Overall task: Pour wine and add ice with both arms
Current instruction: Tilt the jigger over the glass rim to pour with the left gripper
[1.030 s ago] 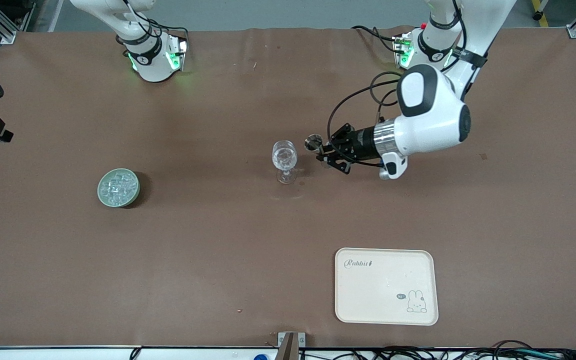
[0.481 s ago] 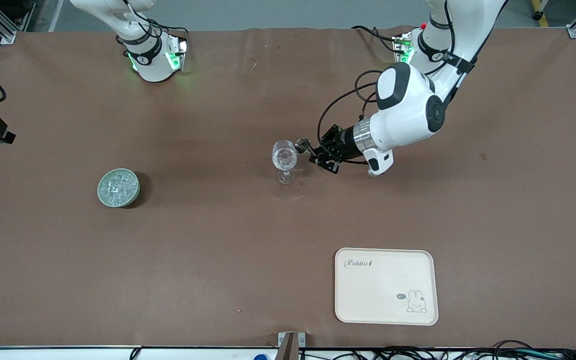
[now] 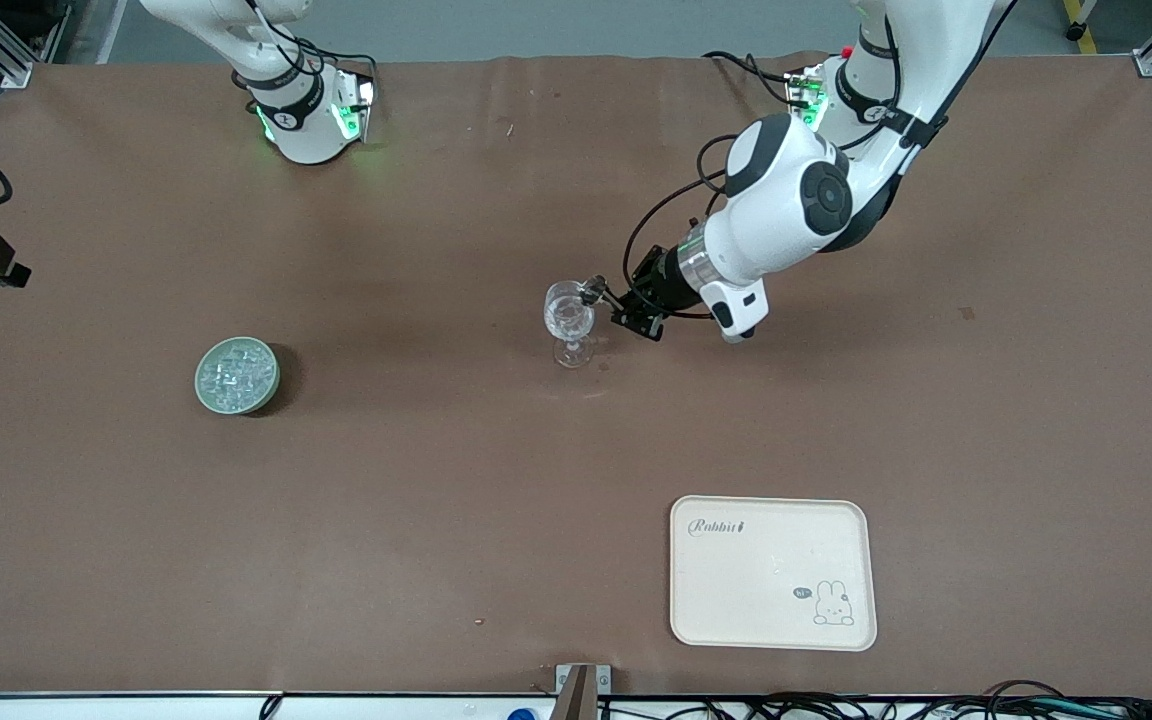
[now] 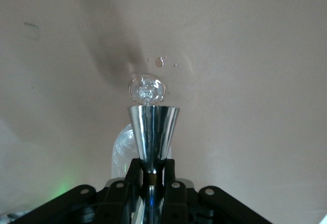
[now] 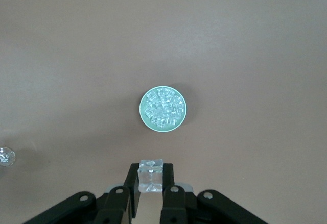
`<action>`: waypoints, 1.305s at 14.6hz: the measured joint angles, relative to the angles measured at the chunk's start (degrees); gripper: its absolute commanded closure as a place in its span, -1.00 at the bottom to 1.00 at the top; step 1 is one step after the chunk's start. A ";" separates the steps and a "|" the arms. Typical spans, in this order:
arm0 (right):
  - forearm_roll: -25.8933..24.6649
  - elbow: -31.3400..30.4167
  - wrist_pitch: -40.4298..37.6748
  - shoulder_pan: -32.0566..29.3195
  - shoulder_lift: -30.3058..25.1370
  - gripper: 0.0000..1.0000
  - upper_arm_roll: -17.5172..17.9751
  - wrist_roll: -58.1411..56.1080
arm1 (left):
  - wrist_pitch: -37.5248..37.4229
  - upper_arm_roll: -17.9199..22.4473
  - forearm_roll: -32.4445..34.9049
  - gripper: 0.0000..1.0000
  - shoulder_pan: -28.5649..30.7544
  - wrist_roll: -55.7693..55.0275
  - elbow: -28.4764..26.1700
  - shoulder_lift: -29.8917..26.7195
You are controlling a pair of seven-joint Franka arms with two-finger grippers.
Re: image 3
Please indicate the metal bracket on table edge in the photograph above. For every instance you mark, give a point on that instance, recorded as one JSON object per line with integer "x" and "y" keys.
{"x": 581, "y": 690}

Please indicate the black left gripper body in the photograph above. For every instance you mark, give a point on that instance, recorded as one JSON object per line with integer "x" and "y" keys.
{"x": 665, "y": 279}

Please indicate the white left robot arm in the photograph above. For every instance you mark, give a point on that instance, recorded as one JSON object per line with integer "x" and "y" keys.
{"x": 786, "y": 200}

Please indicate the white table edge rail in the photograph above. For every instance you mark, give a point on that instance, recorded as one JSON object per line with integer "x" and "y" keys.
{"x": 86, "y": 707}

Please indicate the clear ice cubes pile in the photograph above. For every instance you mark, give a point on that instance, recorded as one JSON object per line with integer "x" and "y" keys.
{"x": 236, "y": 375}

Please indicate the clear wine glass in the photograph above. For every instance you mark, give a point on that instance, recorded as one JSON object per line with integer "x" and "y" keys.
{"x": 568, "y": 318}

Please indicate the white rabbit print tray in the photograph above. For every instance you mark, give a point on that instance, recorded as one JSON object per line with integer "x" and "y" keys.
{"x": 771, "y": 570}

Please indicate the green round bowl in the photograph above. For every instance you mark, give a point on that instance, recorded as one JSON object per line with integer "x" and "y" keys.
{"x": 206, "y": 395}

